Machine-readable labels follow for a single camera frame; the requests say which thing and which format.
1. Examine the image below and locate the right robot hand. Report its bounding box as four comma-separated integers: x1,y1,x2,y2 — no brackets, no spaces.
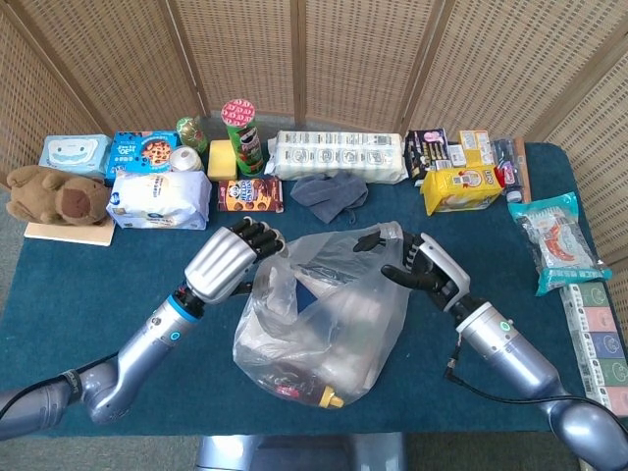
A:
353,223,471,313

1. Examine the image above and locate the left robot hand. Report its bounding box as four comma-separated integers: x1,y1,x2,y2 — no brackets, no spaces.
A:
183,217,288,306

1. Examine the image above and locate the clear plastic bag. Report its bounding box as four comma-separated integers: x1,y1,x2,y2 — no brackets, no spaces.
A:
233,220,411,408

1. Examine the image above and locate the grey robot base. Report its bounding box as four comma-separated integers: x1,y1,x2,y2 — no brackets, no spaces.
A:
195,432,408,471

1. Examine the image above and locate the teal packaged item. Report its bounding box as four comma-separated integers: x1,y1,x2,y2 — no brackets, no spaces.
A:
507,190,613,297

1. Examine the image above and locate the brown Hello Panda box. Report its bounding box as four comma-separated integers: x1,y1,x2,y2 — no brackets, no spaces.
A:
217,177,285,214

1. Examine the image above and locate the white facial tissue pack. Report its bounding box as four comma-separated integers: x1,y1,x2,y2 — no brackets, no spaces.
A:
106,170,213,231

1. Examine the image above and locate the yellow cracker pack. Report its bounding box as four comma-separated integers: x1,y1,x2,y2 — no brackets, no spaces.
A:
420,165,504,217

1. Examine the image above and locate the yellow sponge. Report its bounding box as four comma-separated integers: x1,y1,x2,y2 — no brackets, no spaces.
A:
206,139,239,183

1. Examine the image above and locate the green Pringles can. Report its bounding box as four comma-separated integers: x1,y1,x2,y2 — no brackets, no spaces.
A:
220,98,265,178

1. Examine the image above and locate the pink white toothpaste tube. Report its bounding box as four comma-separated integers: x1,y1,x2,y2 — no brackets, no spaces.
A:
495,164,526,203

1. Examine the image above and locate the grey cloth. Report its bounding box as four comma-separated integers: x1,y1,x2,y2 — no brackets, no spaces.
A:
288,171,370,226

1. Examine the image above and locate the yellow white small box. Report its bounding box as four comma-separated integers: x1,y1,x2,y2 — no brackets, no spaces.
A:
458,130,495,168

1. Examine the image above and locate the blue cookie box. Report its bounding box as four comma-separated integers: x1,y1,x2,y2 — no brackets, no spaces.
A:
105,130,183,185

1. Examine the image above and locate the brown wooden strip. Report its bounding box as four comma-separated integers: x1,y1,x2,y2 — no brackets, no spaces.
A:
512,136,534,205

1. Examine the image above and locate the dark toothbrush pack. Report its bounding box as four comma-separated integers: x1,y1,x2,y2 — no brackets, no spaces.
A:
492,137,524,171

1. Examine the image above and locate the light wooden board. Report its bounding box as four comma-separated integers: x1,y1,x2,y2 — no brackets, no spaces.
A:
23,218,117,247

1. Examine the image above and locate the long white tissue pack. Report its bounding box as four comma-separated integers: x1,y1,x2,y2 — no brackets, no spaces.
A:
266,130,409,183

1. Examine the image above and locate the brown sauce bottle yellow cap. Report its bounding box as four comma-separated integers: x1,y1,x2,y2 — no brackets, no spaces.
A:
267,377,344,409

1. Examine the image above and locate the multicolour pocket tissue pack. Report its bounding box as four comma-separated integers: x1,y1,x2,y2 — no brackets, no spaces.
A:
558,282,628,418

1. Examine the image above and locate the brown capybara plush toy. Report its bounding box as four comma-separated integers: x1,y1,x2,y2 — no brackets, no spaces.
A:
5,164,112,227

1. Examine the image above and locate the light blue wet wipes pack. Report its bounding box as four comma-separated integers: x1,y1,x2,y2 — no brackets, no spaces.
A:
37,133,113,181

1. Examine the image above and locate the wicker folding screen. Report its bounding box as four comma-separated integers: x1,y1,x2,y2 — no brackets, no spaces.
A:
0,0,628,266

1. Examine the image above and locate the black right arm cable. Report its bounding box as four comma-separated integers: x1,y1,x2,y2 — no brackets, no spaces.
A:
444,342,628,418

